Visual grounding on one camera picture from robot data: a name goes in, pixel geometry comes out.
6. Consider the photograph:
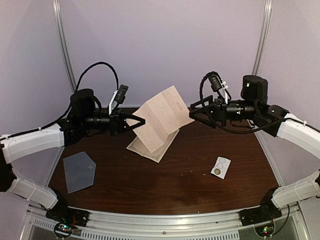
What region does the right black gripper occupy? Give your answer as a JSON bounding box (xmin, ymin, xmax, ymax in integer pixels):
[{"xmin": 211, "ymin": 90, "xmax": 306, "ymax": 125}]
[{"xmin": 189, "ymin": 94, "xmax": 259, "ymax": 129}]

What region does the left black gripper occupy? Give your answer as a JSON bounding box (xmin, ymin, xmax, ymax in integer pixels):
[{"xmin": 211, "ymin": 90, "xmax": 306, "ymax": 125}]
[{"xmin": 81, "ymin": 108, "xmax": 145, "ymax": 137}]

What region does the beige letter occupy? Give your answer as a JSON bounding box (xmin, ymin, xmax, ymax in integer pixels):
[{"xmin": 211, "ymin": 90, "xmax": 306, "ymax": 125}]
[{"xmin": 133, "ymin": 85, "xmax": 194, "ymax": 153}]

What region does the grey-blue envelope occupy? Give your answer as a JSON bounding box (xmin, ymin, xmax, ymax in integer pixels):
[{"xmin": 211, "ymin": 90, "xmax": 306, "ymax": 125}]
[{"xmin": 63, "ymin": 151, "xmax": 96, "ymax": 194}]

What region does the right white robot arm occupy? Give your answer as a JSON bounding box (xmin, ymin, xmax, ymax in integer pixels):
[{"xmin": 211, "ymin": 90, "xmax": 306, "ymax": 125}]
[{"xmin": 189, "ymin": 71, "xmax": 320, "ymax": 158}]

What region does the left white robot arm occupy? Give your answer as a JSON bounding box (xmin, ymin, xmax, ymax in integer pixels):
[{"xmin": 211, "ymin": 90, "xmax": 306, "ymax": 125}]
[{"xmin": 0, "ymin": 85, "xmax": 146, "ymax": 222}]

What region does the ornate bordered paper sheet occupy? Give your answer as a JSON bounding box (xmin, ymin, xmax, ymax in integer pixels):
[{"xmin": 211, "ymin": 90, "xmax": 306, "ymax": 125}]
[{"xmin": 126, "ymin": 129, "xmax": 180, "ymax": 164}]

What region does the white sticker sheet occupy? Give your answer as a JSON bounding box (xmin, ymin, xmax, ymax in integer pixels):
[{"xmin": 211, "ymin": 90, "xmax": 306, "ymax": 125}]
[{"xmin": 210, "ymin": 156, "xmax": 231, "ymax": 180}]

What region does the right black braided cable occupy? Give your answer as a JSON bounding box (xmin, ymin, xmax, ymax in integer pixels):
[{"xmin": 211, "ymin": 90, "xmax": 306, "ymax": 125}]
[{"xmin": 198, "ymin": 71, "xmax": 258, "ymax": 133}]

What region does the black braided cable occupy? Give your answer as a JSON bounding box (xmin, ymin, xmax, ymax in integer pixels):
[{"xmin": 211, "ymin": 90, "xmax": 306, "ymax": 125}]
[
  {"xmin": 198, "ymin": 71, "xmax": 258, "ymax": 133},
  {"xmin": 59, "ymin": 61, "xmax": 120, "ymax": 126}
]

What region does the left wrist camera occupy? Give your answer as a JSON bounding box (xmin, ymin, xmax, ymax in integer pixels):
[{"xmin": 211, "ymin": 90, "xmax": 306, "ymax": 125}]
[{"xmin": 108, "ymin": 84, "xmax": 129, "ymax": 115}]

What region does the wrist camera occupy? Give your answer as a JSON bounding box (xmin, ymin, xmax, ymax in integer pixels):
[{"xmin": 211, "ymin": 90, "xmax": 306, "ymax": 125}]
[
  {"xmin": 108, "ymin": 84, "xmax": 129, "ymax": 115},
  {"xmin": 208, "ymin": 74, "xmax": 229, "ymax": 104}
]

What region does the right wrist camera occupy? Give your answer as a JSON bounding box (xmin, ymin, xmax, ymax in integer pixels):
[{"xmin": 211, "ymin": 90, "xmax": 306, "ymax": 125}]
[{"xmin": 208, "ymin": 74, "xmax": 229, "ymax": 104}]

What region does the left black braided cable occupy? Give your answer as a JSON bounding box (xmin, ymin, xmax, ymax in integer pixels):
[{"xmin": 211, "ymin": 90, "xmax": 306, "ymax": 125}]
[{"xmin": 59, "ymin": 61, "xmax": 120, "ymax": 126}]

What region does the front aluminium rail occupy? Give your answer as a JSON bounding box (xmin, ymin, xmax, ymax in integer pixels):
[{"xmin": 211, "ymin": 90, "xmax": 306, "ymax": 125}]
[{"xmin": 18, "ymin": 202, "xmax": 311, "ymax": 240}]

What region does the right aluminium frame post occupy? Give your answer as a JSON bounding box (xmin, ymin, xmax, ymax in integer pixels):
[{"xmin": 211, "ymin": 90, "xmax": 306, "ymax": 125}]
[{"xmin": 252, "ymin": 0, "xmax": 273, "ymax": 76}]

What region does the aluminium frame post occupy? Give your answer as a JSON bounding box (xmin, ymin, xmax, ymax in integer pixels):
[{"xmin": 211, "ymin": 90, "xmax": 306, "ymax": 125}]
[
  {"xmin": 252, "ymin": 0, "xmax": 273, "ymax": 76},
  {"xmin": 52, "ymin": 0, "xmax": 76, "ymax": 93}
]

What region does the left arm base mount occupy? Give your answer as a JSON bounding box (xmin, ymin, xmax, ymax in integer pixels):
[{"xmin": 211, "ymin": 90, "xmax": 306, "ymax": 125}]
[{"xmin": 41, "ymin": 199, "xmax": 90, "ymax": 240}]

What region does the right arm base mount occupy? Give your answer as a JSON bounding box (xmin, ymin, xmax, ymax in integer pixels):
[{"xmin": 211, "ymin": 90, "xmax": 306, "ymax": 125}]
[{"xmin": 239, "ymin": 199, "xmax": 282, "ymax": 238}]

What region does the left aluminium frame post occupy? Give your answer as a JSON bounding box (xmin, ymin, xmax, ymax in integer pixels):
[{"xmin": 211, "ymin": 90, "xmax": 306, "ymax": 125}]
[{"xmin": 52, "ymin": 0, "xmax": 76, "ymax": 93}]

